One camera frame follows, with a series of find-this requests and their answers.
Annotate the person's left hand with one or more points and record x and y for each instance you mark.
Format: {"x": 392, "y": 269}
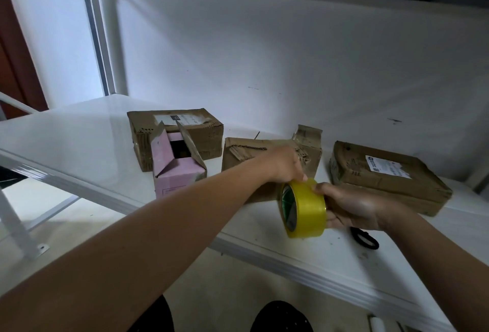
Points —
{"x": 283, "y": 163}

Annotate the person's right hand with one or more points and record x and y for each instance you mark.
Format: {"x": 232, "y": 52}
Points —
{"x": 355, "y": 205}

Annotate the small cardboard box red label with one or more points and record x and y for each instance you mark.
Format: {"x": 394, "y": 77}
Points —
{"x": 310, "y": 135}

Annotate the corrugated cardboard box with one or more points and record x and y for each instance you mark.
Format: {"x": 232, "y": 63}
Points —
{"x": 243, "y": 150}

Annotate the yellow tape roll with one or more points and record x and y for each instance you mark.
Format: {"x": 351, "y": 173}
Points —
{"x": 309, "y": 209}

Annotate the pink carton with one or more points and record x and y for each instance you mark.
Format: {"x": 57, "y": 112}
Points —
{"x": 179, "y": 175}

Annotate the long cardboard box white label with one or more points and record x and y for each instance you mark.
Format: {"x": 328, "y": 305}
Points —
{"x": 141, "y": 133}

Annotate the person's left forearm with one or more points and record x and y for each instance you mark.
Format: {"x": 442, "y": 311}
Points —
{"x": 114, "y": 259}

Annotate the person's right forearm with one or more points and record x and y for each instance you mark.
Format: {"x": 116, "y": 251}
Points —
{"x": 443, "y": 274}

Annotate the person's black trousers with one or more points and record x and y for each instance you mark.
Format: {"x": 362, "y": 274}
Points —
{"x": 283, "y": 316}

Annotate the white tube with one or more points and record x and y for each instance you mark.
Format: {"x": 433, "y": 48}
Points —
{"x": 377, "y": 323}

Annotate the white metal shelf rack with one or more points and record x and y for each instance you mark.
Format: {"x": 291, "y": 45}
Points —
{"x": 76, "y": 144}

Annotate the perforated white metal rack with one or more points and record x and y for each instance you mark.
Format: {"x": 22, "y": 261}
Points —
{"x": 15, "y": 221}

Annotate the red-brown door frame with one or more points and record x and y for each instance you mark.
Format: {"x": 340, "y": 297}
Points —
{"x": 19, "y": 45}

